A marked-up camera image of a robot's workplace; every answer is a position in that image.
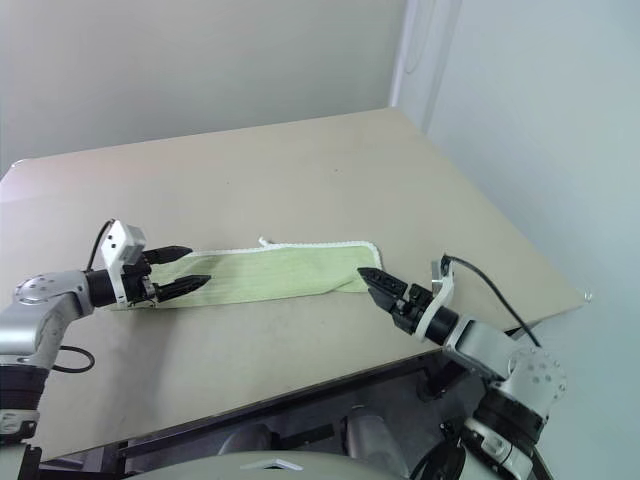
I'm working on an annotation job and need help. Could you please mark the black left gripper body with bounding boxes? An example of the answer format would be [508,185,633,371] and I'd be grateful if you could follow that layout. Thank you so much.
[120,251,161,306]

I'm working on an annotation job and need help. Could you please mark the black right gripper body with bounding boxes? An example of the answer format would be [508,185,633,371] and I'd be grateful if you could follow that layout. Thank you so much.
[392,283,435,336]

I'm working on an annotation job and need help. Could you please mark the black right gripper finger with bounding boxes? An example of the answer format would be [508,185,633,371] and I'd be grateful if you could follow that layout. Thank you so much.
[366,282,400,315]
[357,267,409,302]

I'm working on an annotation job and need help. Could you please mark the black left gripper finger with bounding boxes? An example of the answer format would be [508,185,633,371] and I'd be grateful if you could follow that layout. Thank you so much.
[156,274,214,303]
[144,244,194,266]

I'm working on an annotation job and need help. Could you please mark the light green towel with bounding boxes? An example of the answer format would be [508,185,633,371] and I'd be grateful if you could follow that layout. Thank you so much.
[110,236,385,312]

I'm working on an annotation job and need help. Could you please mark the grey rounded shape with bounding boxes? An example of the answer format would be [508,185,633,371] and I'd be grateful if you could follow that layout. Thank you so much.
[342,403,409,479]
[217,418,284,454]

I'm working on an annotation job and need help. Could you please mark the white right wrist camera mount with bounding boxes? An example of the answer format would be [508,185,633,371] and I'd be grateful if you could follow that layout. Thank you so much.
[416,256,457,344]

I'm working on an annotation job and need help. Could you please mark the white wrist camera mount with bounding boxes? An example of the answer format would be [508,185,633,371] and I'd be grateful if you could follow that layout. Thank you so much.
[416,256,457,344]
[98,218,149,304]

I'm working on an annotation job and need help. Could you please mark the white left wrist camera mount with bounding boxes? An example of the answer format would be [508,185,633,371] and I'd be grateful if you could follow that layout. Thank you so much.
[98,218,149,304]

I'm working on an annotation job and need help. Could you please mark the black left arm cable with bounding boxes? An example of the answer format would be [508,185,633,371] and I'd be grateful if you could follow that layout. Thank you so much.
[49,218,112,374]

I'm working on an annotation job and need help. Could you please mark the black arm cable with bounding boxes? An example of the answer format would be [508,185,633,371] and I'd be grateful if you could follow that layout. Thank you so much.
[443,256,543,349]
[49,218,112,374]

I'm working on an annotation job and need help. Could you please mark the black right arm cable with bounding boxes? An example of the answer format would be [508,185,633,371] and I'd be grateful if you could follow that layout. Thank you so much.
[443,256,543,349]

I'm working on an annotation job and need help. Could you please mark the black cable loop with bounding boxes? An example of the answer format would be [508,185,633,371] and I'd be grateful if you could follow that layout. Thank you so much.
[408,435,466,480]

